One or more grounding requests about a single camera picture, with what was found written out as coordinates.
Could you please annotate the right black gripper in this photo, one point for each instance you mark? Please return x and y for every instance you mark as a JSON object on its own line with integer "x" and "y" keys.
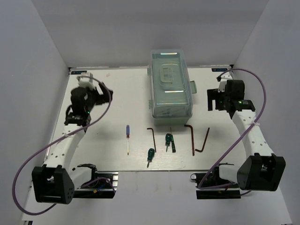
{"x": 213, "y": 94}

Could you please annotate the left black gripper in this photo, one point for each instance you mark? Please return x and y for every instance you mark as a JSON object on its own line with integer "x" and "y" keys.
{"x": 102, "y": 99}

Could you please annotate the green plastic toolbox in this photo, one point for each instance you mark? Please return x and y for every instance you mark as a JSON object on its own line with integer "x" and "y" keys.
{"x": 171, "y": 92}

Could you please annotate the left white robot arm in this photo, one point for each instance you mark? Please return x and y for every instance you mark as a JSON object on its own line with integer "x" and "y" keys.
{"x": 56, "y": 181}

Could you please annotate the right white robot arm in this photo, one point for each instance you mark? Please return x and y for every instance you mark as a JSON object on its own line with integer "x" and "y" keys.
{"x": 262, "y": 169}

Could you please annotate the blue red precision screwdriver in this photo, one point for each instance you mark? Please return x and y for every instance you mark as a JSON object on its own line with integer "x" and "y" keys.
{"x": 127, "y": 135}

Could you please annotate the large hex key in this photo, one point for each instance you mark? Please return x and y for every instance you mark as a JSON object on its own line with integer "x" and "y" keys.
{"x": 192, "y": 138}

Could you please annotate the long hex key left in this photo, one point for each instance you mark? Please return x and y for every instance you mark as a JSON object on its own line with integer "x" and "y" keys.
{"x": 153, "y": 136}

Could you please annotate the angled hex key right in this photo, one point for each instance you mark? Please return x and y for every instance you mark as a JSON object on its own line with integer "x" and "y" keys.
{"x": 204, "y": 142}

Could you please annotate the green stubby screwdriver upper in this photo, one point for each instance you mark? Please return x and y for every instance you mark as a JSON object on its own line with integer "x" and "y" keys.
{"x": 168, "y": 139}

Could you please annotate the green stubby screwdriver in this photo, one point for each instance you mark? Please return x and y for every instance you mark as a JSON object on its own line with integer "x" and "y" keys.
{"x": 151, "y": 153}
{"x": 168, "y": 139}

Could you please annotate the dark green slim screwdriver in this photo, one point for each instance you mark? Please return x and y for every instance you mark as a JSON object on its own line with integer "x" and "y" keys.
{"x": 172, "y": 143}

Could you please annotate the green stubby screwdriver lower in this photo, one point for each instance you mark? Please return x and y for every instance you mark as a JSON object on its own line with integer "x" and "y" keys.
{"x": 151, "y": 153}

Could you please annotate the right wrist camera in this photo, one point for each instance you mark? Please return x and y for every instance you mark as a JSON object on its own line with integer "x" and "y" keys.
{"x": 222, "y": 79}

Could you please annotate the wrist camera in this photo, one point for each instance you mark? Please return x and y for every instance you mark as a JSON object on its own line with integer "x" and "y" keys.
{"x": 85, "y": 80}
{"x": 222, "y": 79}

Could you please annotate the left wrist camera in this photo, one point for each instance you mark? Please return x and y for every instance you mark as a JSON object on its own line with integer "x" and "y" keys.
{"x": 85, "y": 80}

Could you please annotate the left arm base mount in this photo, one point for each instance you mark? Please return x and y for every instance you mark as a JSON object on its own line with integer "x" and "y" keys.
{"x": 94, "y": 185}

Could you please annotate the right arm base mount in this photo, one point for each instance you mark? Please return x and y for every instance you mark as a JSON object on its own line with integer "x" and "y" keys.
{"x": 228, "y": 192}

